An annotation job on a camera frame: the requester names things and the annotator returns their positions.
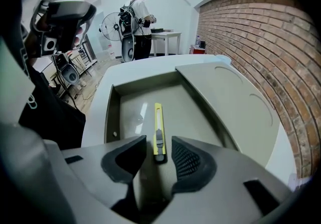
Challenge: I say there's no grey box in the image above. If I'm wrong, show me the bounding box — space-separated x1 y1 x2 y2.
104 70 239 153

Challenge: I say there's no red container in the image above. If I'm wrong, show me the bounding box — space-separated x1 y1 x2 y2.
190 44 206 55

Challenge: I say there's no yellow utility knife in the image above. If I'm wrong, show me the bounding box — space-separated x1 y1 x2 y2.
153 102 168 164

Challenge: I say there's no metal shelf rack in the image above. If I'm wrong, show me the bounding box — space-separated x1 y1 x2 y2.
79 34 98 66

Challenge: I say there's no person's black shirt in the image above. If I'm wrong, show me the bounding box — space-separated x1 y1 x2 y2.
18 66 86 151

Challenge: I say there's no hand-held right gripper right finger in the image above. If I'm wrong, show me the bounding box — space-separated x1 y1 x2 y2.
171 135 218 193

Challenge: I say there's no pale blue round object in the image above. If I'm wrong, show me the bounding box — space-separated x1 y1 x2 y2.
216 54 232 64

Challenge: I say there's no white rounded device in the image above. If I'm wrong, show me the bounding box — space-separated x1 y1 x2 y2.
121 34 136 63
59 63 81 85

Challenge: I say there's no person's left hand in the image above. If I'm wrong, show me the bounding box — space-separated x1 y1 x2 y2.
72 27 85 50

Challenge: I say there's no round standing fan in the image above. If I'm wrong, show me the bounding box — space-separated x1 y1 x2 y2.
100 12 124 42

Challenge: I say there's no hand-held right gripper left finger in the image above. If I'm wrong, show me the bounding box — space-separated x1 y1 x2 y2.
101 135 147 185

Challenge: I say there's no white table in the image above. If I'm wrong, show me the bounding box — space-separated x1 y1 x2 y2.
150 31 182 57

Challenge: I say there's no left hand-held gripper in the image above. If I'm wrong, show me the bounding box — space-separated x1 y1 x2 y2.
30 0 97 58

